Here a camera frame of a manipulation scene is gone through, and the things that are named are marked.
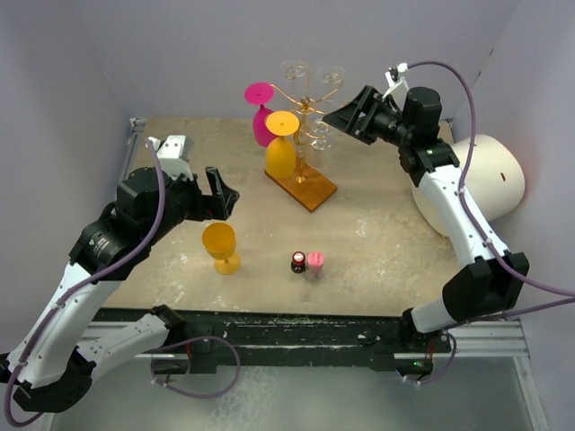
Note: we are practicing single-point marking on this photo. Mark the yellow wine glass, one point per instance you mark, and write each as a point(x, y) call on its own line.
point(219, 241)
point(280, 160)

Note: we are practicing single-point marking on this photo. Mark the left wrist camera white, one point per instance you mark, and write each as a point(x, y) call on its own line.
point(174, 155)

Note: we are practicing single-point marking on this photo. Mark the pink wine glass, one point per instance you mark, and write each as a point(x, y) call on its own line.
point(259, 94)

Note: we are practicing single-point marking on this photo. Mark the black base frame bar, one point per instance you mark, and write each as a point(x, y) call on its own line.
point(298, 340)

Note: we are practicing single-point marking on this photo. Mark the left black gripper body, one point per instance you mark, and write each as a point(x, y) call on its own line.
point(186, 202)

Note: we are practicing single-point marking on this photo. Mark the white cylindrical container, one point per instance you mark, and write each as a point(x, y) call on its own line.
point(495, 179)

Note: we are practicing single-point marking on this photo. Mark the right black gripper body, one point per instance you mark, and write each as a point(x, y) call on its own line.
point(389, 125)

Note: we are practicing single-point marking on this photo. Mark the gold wire wine glass rack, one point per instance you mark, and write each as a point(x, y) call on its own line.
point(307, 186)

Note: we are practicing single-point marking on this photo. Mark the clear wine glass back left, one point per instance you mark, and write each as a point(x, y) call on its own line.
point(296, 77)

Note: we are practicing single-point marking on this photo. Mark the clear wine glass front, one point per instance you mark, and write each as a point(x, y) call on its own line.
point(318, 153)

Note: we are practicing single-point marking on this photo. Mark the clear wine glass back right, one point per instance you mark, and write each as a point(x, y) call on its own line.
point(331, 77)

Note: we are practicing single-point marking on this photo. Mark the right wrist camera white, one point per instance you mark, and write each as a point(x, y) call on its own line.
point(397, 85)

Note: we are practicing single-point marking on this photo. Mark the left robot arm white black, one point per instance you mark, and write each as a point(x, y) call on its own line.
point(52, 369)

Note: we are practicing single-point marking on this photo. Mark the pink capped shaker bottle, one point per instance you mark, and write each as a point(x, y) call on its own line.
point(314, 265)

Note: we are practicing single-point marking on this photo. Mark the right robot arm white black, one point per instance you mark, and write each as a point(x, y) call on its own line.
point(488, 280)

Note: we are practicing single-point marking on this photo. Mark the clear wine glass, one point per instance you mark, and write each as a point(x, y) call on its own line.
point(331, 77)
point(318, 153)
point(296, 77)

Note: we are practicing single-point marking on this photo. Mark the dark red capped bottle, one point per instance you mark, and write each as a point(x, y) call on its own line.
point(298, 262)

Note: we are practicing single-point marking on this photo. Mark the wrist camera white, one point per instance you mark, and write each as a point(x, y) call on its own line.
point(397, 85)
point(174, 155)

